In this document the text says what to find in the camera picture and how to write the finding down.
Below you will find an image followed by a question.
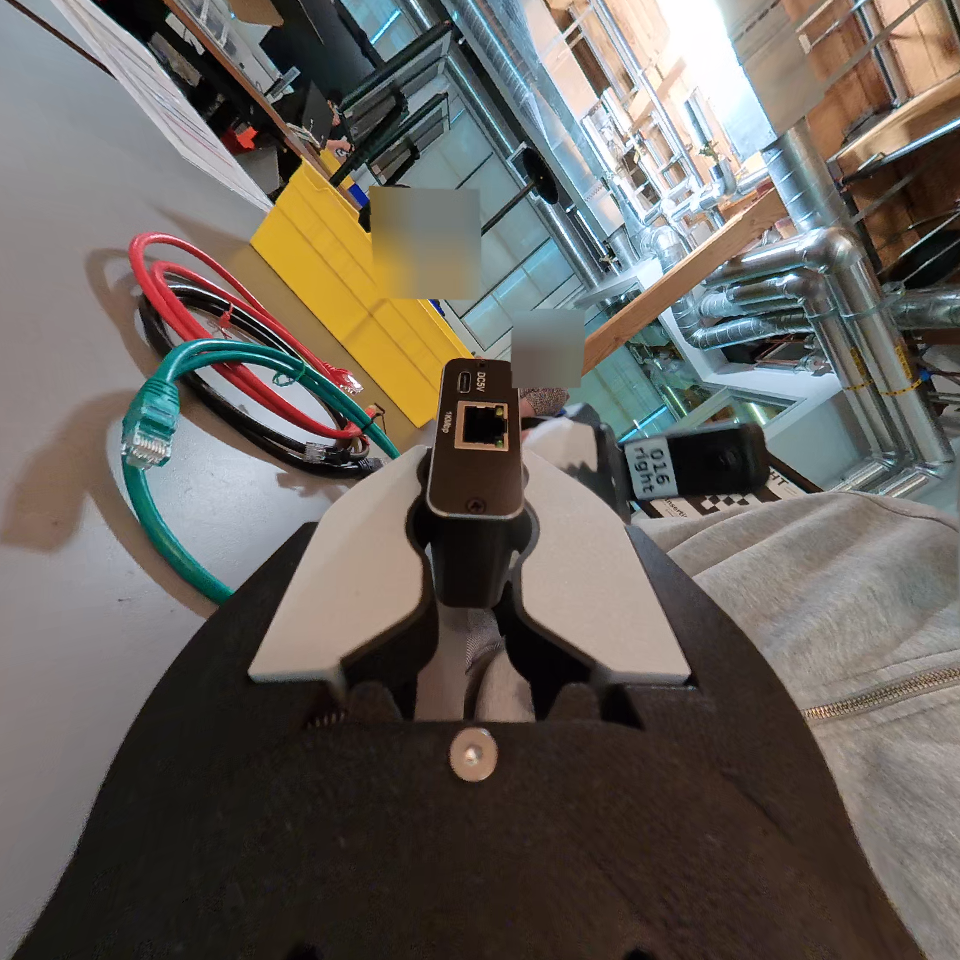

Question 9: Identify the black network cable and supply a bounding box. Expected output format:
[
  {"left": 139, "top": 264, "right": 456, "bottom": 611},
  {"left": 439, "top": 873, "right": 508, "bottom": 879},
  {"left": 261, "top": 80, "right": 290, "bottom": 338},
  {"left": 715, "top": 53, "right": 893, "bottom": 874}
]
[{"left": 138, "top": 281, "right": 387, "bottom": 477}]

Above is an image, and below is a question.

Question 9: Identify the green network cable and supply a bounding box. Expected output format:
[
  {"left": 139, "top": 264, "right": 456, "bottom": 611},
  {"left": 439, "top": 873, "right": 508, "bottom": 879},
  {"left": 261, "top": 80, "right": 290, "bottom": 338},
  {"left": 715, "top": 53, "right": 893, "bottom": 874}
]
[{"left": 121, "top": 339, "right": 402, "bottom": 605}]

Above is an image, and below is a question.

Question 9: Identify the black round ceiling lamp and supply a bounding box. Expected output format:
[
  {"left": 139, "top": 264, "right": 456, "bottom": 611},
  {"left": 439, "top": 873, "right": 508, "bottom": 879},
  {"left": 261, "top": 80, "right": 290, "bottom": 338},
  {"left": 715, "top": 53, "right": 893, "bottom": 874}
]
[{"left": 521, "top": 146, "right": 561, "bottom": 207}]

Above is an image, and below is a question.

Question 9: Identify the black network adapter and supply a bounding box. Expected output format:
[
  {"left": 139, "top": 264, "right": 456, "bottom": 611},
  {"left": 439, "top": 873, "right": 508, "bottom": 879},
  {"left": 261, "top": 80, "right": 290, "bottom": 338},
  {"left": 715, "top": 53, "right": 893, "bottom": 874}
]
[{"left": 426, "top": 358, "right": 526, "bottom": 609}]

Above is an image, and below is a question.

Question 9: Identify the silver pipe bundle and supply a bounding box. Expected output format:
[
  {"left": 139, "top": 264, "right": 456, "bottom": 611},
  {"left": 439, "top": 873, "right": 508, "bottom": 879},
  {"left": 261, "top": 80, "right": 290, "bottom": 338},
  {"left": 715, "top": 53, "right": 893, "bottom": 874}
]
[{"left": 675, "top": 225, "right": 960, "bottom": 496}]

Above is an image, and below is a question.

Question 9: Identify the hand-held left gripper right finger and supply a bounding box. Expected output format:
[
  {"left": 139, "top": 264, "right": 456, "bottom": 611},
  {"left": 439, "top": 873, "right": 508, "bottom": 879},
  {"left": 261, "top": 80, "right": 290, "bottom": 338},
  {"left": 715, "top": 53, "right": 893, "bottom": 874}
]
[{"left": 510, "top": 444, "right": 692, "bottom": 688}]

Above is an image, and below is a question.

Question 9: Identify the red network cable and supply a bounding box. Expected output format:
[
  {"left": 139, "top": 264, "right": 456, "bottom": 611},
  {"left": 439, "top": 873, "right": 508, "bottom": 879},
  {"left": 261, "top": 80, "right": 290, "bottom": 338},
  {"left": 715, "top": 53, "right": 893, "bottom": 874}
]
[{"left": 127, "top": 232, "right": 369, "bottom": 444}]

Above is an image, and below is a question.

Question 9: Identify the white printed paper sheet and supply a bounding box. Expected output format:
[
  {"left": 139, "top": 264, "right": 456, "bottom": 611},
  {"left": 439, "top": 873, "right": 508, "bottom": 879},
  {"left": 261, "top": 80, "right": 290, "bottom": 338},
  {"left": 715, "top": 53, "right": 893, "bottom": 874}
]
[{"left": 56, "top": 0, "right": 275, "bottom": 211}]

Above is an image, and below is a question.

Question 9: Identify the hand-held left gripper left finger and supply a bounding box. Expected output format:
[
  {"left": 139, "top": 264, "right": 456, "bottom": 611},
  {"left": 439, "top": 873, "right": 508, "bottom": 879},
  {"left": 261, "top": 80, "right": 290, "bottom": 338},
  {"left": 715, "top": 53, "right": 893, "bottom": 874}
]
[{"left": 247, "top": 444, "right": 440, "bottom": 696}]

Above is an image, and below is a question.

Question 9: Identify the wooden ceiling beam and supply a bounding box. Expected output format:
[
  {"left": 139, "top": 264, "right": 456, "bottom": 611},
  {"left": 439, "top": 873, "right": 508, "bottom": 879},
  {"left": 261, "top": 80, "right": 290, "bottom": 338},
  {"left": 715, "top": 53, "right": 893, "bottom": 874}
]
[{"left": 581, "top": 183, "right": 789, "bottom": 376}]

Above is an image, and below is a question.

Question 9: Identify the yellow plastic bin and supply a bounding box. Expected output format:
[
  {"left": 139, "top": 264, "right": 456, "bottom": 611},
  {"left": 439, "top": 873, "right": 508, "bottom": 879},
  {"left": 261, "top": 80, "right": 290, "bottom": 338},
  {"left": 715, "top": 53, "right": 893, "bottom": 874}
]
[{"left": 249, "top": 161, "right": 475, "bottom": 429}]

